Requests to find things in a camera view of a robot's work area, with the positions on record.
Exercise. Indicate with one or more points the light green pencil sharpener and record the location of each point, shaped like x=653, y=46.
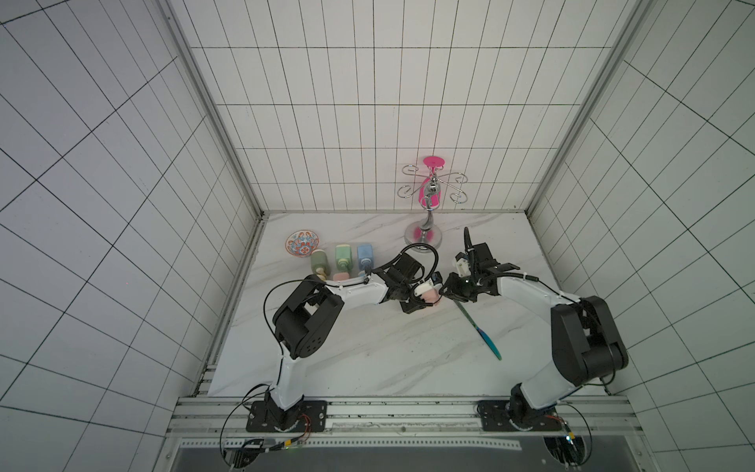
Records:
x=343, y=258

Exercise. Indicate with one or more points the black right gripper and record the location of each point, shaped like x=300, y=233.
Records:
x=462, y=283

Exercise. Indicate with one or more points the pink wine glass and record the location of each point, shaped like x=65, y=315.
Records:
x=429, y=193

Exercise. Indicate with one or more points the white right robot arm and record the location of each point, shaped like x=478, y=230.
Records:
x=585, y=341

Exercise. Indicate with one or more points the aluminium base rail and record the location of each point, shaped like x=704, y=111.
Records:
x=225, y=419

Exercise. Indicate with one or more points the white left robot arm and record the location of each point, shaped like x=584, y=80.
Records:
x=303, y=322

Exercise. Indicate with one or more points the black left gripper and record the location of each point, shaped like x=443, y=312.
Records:
x=413, y=306

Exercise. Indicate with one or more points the chrome jewelry stand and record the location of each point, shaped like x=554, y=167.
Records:
x=425, y=230

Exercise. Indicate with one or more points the patterned ceramic bowl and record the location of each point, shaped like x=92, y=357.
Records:
x=302, y=243

